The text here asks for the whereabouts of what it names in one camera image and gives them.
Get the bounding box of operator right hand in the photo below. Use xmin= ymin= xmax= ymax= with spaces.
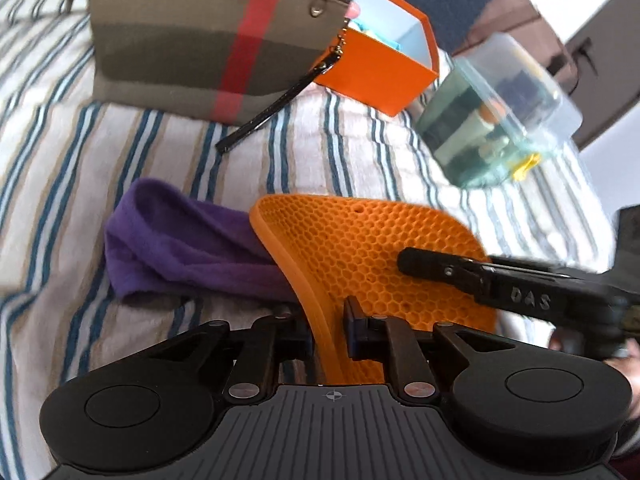
xmin=546 ymin=334 xmax=640 ymax=461

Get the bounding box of purple fabric cloth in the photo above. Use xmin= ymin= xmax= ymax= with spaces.
xmin=104 ymin=178 xmax=297 ymax=302

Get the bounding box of clear plastic storage container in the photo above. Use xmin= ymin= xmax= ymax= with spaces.
xmin=414 ymin=32 xmax=582 ymax=188

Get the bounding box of brown cardboard box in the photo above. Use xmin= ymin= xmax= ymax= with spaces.
xmin=454 ymin=0 xmax=570 ymax=66

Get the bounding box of orange honeycomb silicone mat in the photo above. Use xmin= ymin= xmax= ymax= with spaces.
xmin=250 ymin=194 xmax=497 ymax=385

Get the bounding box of orange cardboard box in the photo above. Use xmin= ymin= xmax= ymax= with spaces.
xmin=317 ymin=0 xmax=439 ymax=116

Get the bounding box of pink white mask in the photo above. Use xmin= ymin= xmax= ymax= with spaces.
xmin=346 ymin=1 xmax=360 ymax=20

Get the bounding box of brown plaid zipper pouch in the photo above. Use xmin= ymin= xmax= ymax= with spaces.
xmin=88 ymin=0 xmax=352 ymax=153

